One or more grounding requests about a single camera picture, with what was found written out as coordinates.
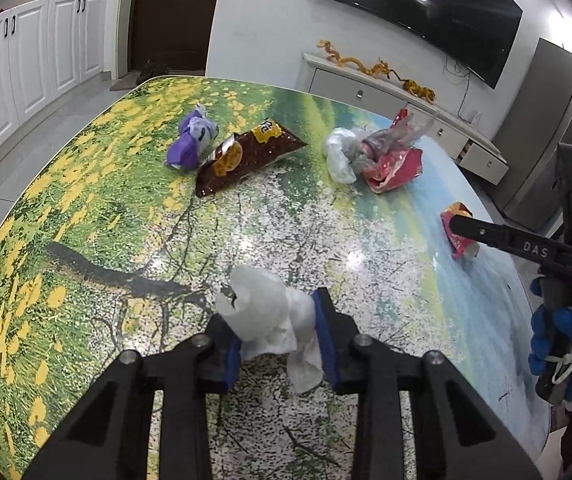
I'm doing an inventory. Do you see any white tissue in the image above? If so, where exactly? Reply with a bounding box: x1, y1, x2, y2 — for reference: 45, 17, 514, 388
215, 264, 324, 393

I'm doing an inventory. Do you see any small red snack packet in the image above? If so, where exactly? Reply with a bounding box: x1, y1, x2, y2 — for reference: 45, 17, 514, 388
438, 200, 480, 261

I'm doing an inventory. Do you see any pink red snack bag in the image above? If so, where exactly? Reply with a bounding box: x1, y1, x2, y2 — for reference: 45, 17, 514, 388
359, 108, 425, 194

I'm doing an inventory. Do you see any clear white plastic bag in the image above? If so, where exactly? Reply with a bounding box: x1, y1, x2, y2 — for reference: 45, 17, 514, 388
322, 113, 435, 184

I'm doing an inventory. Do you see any brown yellow snack bag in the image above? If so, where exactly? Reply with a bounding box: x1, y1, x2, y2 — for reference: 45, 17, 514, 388
195, 118, 307, 198

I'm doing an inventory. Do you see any right blue white gloved hand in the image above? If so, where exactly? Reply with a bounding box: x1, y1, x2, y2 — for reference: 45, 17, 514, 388
528, 276, 572, 413

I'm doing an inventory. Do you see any white grey TV cabinet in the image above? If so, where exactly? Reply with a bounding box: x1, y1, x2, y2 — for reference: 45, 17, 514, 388
301, 52, 510, 187

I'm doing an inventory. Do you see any grey steel refrigerator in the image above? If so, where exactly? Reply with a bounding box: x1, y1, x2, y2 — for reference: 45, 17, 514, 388
488, 39, 572, 232

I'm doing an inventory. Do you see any small purple crumpled bag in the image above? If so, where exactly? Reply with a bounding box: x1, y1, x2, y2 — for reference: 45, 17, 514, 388
165, 104, 219, 171

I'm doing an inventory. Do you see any small golden tiger ornament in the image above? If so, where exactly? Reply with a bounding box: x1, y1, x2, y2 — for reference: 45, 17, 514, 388
403, 79, 436, 103

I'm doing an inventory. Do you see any long golden dragon ornament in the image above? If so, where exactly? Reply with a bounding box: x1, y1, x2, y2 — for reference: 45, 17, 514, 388
316, 39, 401, 80

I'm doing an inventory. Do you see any brown door mat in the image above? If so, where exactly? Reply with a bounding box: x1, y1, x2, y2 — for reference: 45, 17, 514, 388
110, 70, 141, 91

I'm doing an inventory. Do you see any pair of dark shoes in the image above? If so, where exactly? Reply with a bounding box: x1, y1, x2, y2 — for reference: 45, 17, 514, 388
136, 60, 169, 84

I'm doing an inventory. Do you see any dark brown entrance door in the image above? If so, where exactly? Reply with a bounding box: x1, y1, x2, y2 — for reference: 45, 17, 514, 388
129, 0, 216, 73

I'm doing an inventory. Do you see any white shoe cabinet wall unit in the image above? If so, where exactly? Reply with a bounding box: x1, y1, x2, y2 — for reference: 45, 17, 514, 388
0, 0, 106, 151

